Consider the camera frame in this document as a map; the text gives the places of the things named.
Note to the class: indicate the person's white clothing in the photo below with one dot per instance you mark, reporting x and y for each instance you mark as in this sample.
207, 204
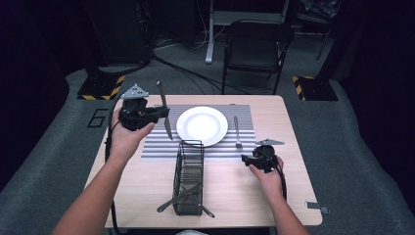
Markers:
192, 232

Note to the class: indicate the grey striped placemat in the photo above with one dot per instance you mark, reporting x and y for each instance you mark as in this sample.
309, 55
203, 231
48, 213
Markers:
248, 117

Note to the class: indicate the person's left hand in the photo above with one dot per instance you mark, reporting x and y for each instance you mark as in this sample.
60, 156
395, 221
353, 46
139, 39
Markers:
125, 143

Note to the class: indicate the white desk frame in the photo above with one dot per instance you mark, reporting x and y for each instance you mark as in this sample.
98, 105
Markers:
209, 39

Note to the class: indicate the dark metal table knife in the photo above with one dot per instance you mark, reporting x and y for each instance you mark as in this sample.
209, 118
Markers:
165, 124

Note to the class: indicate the black folding chair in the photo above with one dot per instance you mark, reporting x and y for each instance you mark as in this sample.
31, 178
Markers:
257, 49

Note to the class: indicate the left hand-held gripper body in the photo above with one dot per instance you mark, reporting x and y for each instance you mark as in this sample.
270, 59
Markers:
135, 112

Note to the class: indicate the dark metal fork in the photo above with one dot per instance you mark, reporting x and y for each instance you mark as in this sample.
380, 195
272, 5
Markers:
237, 130

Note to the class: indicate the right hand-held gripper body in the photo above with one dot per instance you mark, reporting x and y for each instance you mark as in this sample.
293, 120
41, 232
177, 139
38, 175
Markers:
265, 158

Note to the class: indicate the grey metal table bracket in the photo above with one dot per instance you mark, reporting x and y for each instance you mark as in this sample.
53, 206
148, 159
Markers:
316, 206

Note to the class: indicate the person's right hand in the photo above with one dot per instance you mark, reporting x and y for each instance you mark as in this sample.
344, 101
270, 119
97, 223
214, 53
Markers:
269, 182

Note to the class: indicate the black cabinet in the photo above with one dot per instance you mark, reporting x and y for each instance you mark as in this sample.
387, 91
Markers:
117, 32

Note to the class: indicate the dark cutlery piece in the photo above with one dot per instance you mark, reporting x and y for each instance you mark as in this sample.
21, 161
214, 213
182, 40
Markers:
205, 211
177, 198

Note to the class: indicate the black yellow striped base plate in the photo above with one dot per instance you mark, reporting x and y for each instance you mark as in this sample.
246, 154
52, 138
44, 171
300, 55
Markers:
316, 89
98, 88

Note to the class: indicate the white round plate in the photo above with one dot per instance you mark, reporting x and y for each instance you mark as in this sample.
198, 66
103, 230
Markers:
202, 125

